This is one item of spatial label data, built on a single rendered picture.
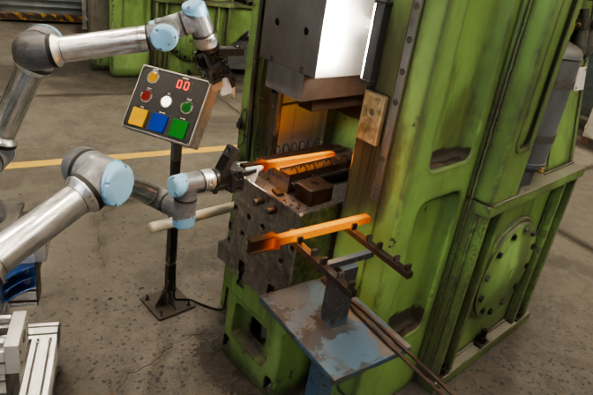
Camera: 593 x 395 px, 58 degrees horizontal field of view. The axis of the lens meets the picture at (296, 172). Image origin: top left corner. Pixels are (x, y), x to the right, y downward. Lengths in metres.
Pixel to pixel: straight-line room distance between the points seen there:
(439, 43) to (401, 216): 0.58
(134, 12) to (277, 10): 4.77
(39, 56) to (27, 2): 7.87
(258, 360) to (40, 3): 7.95
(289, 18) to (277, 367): 1.35
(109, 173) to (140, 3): 5.25
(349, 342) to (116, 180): 0.81
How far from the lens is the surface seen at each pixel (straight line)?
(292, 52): 1.86
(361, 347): 1.65
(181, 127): 2.22
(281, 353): 2.24
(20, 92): 1.90
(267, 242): 1.53
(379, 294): 1.98
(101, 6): 6.76
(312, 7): 1.79
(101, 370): 2.55
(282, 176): 1.98
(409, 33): 1.72
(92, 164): 1.48
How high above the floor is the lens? 1.78
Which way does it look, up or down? 24 degrees down
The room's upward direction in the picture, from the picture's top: 9 degrees clockwise
